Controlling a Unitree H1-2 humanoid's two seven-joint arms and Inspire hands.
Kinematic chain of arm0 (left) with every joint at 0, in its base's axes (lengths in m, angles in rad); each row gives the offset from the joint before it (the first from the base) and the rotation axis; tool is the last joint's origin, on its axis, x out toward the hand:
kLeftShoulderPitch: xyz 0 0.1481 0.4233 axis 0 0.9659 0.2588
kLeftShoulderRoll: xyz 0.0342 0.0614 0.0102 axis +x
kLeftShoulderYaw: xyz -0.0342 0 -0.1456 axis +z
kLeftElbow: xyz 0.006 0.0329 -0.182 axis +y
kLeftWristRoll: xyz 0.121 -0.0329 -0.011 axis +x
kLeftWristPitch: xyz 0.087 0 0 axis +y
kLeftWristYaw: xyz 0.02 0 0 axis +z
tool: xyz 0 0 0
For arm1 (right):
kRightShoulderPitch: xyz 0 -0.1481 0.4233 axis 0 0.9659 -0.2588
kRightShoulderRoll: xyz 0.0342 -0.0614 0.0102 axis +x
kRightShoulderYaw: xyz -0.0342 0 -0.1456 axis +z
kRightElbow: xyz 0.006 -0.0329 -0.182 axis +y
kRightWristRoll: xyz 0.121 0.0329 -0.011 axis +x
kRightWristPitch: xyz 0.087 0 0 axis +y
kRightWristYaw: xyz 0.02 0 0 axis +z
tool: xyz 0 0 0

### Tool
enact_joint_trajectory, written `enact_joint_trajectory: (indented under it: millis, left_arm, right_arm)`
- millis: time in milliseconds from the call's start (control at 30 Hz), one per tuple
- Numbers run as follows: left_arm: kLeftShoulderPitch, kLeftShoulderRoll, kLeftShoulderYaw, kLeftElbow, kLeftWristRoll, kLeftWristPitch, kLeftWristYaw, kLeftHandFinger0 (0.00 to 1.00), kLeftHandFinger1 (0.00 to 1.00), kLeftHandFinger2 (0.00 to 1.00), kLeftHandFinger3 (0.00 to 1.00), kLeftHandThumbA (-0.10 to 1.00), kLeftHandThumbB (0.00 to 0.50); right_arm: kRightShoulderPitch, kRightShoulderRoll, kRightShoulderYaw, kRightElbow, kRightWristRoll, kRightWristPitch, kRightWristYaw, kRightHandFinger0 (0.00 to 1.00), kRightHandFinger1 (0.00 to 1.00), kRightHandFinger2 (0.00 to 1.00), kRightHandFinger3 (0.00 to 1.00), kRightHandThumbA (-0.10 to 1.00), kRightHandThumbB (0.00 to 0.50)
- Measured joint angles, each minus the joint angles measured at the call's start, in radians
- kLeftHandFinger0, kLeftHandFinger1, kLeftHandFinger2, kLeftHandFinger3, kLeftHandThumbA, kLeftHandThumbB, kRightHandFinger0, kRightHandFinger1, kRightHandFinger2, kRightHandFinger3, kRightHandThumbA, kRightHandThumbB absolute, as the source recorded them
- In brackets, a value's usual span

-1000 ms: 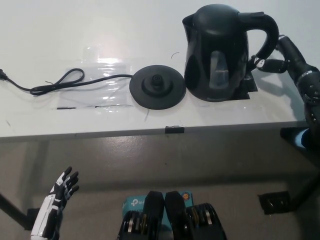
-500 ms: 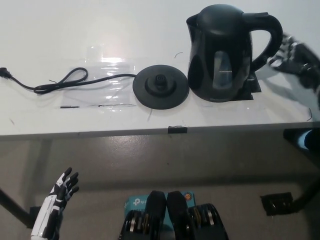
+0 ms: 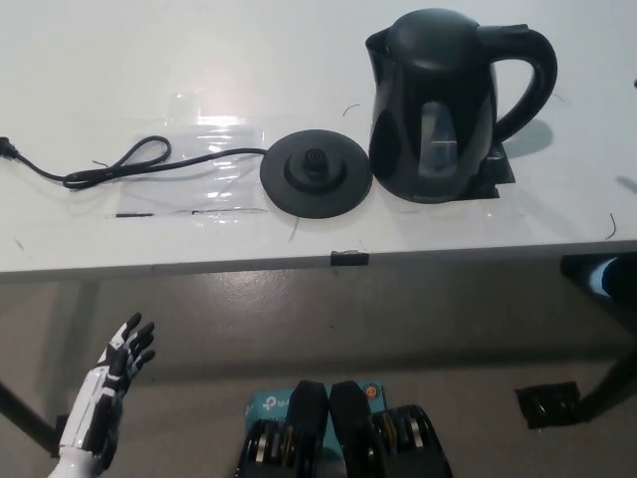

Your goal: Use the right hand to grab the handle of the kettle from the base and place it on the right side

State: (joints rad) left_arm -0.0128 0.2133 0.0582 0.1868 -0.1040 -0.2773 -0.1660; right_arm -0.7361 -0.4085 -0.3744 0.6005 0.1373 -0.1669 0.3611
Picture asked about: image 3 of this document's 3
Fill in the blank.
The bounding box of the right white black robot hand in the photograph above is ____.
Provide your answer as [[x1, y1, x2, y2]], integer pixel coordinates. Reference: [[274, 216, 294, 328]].
[[615, 75, 637, 195]]

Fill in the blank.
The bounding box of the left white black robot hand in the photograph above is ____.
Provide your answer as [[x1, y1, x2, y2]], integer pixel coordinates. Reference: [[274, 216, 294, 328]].
[[58, 312, 158, 472]]

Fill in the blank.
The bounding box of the black electric kettle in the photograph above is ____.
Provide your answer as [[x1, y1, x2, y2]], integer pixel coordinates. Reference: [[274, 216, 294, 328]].
[[364, 9, 557, 204]]

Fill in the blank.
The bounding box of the black round kettle base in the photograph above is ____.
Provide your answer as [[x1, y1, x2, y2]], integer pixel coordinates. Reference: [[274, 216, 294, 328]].
[[260, 129, 374, 221]]

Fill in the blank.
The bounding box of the black table leg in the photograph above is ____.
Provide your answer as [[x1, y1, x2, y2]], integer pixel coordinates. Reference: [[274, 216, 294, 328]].
[[579, 342, 637, 422], [0, 378, 62, 453]]

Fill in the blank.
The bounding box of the black and blue object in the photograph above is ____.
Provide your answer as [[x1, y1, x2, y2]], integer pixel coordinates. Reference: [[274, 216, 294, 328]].
[[559, 253, 637, 301]]

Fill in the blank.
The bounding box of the black tape square patch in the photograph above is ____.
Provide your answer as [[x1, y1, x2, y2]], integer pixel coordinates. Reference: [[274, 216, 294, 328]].
[[466, 141, 517, 202]]

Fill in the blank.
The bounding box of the clear plastic film sheet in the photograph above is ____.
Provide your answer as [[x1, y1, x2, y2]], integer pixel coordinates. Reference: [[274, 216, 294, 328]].
[[114, 89, 270, 219]]

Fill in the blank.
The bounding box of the black power cord with plug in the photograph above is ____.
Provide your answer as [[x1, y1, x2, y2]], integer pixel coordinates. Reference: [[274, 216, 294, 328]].
[[0, 134, 273, 189]]

